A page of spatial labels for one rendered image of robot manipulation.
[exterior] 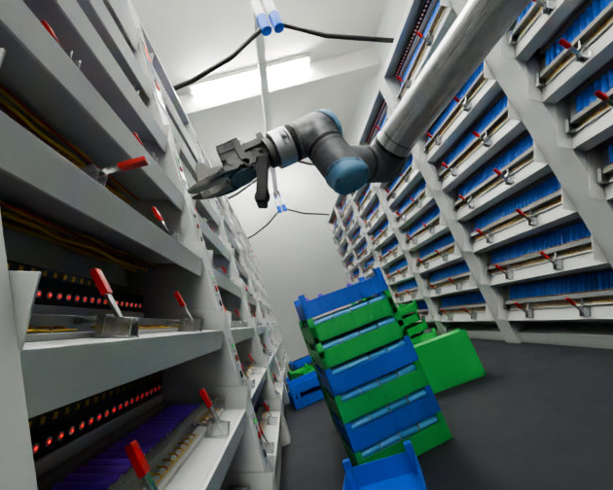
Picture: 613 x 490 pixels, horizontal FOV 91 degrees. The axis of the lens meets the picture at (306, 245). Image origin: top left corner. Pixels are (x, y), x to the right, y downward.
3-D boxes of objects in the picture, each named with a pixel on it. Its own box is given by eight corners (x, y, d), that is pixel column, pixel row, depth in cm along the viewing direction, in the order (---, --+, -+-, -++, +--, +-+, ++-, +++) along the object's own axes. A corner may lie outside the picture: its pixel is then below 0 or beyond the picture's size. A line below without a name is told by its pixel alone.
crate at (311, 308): (370, 295, 121) (362, 276, 123) (388, 288, 101) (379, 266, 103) (300, 322, 115) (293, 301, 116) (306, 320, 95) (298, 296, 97)
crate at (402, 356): (394, 354, 115) (385, 333, 117) (418, 359, 96) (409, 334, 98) (322, 385, 109) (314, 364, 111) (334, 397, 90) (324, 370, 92)
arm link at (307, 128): (346, 122, 68) (324, 96, 72) (298, 144, 66) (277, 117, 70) (343, 152, 76) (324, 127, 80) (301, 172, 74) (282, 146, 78)
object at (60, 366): (221, 348, 76) (226, 294, 80) (0, 430, 18) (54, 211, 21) (139, 347, 75) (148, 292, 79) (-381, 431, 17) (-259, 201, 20)
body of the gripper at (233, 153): (219, 164, 74) (264, 145, 76) (234, 192, 72) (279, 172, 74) (212, 146, 66) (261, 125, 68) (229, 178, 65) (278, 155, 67)
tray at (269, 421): (279, 422, 135) (281, 389, 139) (272, 497, 77) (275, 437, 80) (234, 422, 134) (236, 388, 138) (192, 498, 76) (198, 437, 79)
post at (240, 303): (290, 436, 142) (193, 127, 181) (290, 443, 133) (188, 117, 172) (249, 453, 140) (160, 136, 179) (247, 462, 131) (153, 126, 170)
